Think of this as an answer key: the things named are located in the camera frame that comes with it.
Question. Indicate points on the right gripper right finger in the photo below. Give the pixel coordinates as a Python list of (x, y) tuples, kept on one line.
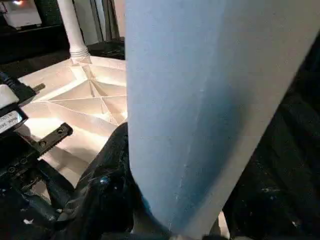
[(275, 200)]

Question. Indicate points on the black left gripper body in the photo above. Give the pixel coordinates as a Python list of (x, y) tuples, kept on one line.
[(15, 160)]

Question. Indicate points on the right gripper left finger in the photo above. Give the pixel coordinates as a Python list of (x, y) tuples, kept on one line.
[(107, 195)]

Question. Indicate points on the white plastic table top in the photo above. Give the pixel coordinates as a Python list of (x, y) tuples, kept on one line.
[(75, 105)]

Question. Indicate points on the white plastic table leg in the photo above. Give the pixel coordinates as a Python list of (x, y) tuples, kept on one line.
[(200, 100), (71, 30)]

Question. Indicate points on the white box device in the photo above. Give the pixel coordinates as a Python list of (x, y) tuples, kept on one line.
[(22, 15)]

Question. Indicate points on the grey curtain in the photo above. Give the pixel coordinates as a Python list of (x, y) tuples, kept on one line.
[(110, 20)]

